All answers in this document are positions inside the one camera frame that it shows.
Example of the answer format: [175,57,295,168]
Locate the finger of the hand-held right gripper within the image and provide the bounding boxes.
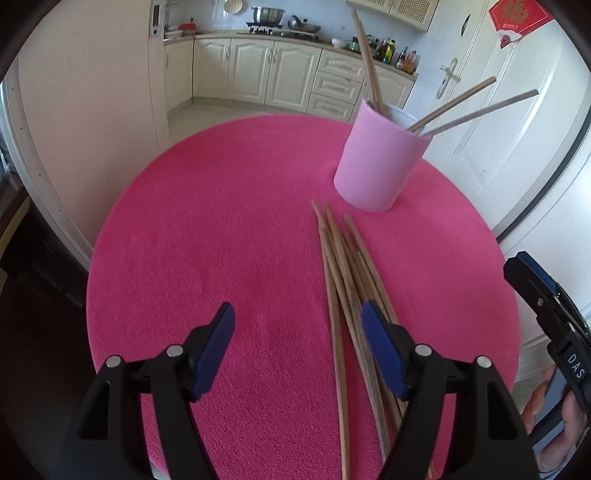
[503,251,578,341]

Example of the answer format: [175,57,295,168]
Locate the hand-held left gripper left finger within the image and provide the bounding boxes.
[68,302,236,480]

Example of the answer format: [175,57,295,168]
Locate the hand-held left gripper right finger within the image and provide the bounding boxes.
[361,300,539,480]

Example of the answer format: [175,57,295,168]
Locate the bunch of wooden chopsticks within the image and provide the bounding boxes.
[311,199,437,480]

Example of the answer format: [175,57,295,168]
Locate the pink cup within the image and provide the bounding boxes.
[333,99,429,213]

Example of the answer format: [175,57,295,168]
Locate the person's right hand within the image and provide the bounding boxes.
[522,367,591,472]

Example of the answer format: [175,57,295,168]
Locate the pink round table mat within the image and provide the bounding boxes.
[85,114,522,480]

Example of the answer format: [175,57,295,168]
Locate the white hinged door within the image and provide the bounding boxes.
[406,0,591,227]

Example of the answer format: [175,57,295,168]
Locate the row of condiment bottles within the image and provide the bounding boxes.
[376,38,421,75]

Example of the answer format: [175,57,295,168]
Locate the red paper poster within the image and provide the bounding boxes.
[488,0,557,49]

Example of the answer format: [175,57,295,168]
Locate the white sliding door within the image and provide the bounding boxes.
[0,0,172,274]

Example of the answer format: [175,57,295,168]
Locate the cream base cabinets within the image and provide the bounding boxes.
[164,36,417,123]

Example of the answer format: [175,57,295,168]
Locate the gas stove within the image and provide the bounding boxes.
[237,25,324,38]

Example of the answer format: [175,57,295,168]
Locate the black wok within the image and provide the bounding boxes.
[288,15,322,34]

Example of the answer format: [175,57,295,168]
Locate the metal door latch plate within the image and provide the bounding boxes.
[150,2,166,38]

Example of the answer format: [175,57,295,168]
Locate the steel stockpot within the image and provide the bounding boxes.
[250,6,286,26]

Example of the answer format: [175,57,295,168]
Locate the silver door handle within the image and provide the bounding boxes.
[436,58,458,99]

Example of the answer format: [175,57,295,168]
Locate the cream lattice-door wall cabinet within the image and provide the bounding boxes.
[346,0,440,32]

